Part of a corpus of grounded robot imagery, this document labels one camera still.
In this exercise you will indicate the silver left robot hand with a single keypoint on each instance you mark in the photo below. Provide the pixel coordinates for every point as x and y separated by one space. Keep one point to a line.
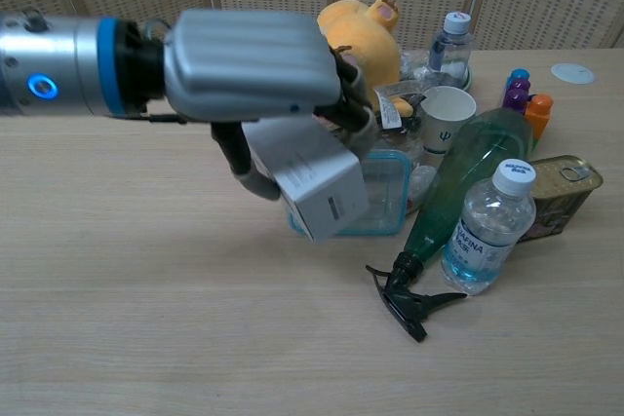
248 65

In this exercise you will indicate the white cardboard box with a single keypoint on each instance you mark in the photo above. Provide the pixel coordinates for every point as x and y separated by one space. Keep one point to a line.
317 177

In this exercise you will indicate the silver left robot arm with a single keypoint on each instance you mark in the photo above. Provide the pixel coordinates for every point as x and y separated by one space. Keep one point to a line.
53 65

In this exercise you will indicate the yellow plush toy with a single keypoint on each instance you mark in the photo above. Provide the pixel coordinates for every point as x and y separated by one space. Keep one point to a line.
365 41

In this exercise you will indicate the clear container with blue lid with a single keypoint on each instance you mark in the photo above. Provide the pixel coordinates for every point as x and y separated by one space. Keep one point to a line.
385 192

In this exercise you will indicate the small clear water bottle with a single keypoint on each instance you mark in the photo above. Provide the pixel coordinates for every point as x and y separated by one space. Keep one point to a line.
451 50

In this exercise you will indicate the white paper cup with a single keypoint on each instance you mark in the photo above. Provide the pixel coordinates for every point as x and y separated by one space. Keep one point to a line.
446 119

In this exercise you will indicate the crumpled clear plastic wrap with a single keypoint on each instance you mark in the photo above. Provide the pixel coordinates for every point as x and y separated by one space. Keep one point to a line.
420 182

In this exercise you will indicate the green spray bottle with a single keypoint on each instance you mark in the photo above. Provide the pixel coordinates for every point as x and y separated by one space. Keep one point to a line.
468 177

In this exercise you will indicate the blue capped small bottle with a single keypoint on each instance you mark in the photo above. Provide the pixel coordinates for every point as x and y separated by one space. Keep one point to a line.
514 74

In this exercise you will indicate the purple capped small bottle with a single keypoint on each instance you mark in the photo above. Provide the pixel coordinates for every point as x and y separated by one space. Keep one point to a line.
515 99
519 78

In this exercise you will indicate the water bottle with blue liquid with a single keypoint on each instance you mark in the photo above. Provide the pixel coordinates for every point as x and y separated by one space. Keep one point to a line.
487 236

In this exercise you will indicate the white round table grommet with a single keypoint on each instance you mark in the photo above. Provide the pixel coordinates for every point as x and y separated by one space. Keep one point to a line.
573 73

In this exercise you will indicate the rectangular metal food can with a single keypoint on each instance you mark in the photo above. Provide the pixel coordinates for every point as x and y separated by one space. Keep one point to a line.
560 192

